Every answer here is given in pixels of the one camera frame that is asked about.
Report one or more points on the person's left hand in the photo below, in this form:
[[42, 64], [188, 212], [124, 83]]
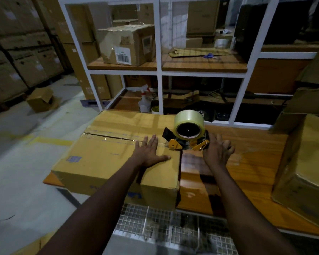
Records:
[[149, 155]]

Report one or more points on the person's right hand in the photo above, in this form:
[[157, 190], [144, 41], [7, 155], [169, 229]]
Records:
[[219, 155]]

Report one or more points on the yellow black tape dispenser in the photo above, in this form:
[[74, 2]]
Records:
[[173, 145]]

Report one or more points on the yellow cardboard box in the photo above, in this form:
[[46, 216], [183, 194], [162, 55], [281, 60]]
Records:
[[101, 161], [29, 248]]

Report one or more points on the yellow-brown cardboard box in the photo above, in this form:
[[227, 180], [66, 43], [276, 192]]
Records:
[[308, 156]]

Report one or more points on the person's right forearm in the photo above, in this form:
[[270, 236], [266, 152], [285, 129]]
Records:
[[250, 220]]

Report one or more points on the person's left forearm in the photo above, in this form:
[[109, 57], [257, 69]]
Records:
[[90, 217]]

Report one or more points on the printed brown cardboard box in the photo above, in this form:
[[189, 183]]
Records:
[[135, 80]]

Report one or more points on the tall plain cardboard box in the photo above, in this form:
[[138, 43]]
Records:
[[114, 86]]

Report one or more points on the tall labelled cardboard box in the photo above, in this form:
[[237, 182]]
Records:
[[103, 87]]

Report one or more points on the flattened cardboard sheet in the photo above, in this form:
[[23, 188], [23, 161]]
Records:
[[188, 52]]

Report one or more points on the taped box with barcode label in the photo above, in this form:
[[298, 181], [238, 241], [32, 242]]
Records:
[[109, 42]]

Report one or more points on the wide brown cardboard box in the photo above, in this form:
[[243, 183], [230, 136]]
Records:
[[81, 23]]

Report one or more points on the orange wooden table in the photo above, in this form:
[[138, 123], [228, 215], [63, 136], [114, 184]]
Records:
[[255, 161]]

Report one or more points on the black round-logo device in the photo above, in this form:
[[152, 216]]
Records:
[[208, 116]]

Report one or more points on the small yellow-rimmed container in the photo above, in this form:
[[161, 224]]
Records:
[[155, 110]]

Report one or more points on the white spray bottle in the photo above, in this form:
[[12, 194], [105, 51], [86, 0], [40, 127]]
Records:
[[145, 104]]

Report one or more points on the blue pallet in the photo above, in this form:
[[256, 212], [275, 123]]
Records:
[[91, 103]]

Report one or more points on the wooden shelf board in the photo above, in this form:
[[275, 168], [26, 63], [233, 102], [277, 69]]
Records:
[[202, 65]]

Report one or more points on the blue scissors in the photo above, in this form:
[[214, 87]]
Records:
[[209, 56]]

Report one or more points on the large brown background carton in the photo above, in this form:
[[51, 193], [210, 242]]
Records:
[[202, 18]]

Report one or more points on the black monitor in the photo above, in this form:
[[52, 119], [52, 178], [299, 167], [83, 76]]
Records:
[[281, 23]]

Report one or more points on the white metal shelf frame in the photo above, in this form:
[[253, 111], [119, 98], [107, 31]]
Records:
[[157, 50]]

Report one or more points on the wall of stacked cartons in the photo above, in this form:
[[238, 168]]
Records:
[[16, 58]]

